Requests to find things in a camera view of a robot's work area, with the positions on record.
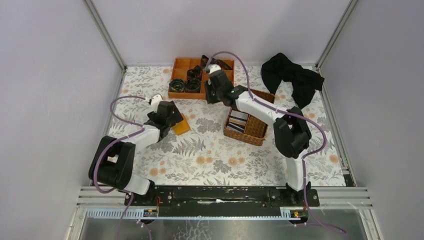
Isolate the rolled black belt upper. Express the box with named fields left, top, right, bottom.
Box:
left=186, top=65, right=203, bottom=80

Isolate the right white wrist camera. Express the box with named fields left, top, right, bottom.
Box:
left=205, top=64, right=222, bottom=75

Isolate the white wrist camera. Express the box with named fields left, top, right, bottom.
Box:
left=149, top=94, right=163, bottom=108
left=205, top=64, right=222, bottom=75

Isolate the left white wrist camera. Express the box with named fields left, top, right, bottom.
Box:
left=149, top=94, right=163, bottom=108

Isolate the orange wooden divided tray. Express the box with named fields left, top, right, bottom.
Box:
left=167, top=57, right=235, bottom=101

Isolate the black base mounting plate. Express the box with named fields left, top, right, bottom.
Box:
left=124, top=185, right=320, bottom=218

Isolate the brown wicker basket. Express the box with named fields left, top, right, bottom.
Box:
left=223, top=108, right=268, bottom=146

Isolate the black crumpled cloth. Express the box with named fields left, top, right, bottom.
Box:
left=261, top=52, right=325, bottom=109

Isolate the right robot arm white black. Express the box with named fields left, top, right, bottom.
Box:
left=205, top=68, right=312, bottom=193

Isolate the floral patterned table mat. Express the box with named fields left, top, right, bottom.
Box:
left=115, top=66, right=346, bottom=187

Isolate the cards stack in basket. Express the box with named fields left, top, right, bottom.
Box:
left=225, top=109, right=249, bottom=133

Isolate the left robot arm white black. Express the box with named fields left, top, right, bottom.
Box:
left=88, top=100, right=184, bottom=196

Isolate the rolled black belt middle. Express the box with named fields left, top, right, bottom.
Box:
left=184, top=78, right=202, bottom=93

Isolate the rolled black belt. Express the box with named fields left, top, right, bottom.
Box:
left=186, top=65, right=203, bottom=80
left=184, top=78, right=202, bottom=93

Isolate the rolled dark belt left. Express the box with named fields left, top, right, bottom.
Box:
left=169, top=78, right=185, bottom=93

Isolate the loose dark belt top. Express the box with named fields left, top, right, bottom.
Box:
left=200, top=55, right=233, bottom=70

